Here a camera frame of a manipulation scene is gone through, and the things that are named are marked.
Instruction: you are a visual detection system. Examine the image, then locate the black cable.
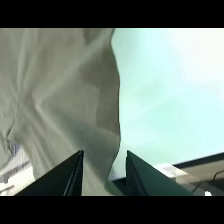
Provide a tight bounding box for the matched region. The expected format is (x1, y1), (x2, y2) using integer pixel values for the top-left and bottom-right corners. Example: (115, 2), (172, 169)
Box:
(193, 169), (224, 194)

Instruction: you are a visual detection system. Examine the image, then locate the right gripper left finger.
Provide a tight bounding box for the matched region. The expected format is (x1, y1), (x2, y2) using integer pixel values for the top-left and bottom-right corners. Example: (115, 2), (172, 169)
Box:
(16, 149), (85, 197)

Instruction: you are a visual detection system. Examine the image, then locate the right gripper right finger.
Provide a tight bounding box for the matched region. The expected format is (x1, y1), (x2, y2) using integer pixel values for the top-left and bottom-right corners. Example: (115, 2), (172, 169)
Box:
(125, 149), (195, 197)

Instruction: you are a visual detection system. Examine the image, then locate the silver frame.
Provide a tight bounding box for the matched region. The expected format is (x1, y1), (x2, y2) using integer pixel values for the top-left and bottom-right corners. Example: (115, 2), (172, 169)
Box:
(155, 161), (224, 197)

